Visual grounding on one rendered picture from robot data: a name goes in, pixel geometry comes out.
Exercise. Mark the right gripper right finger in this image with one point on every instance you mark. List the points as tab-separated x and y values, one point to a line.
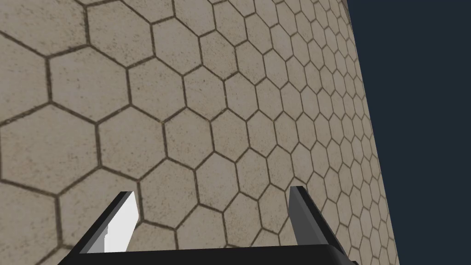
308	222

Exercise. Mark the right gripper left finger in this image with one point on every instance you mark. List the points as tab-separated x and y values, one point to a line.
118	224

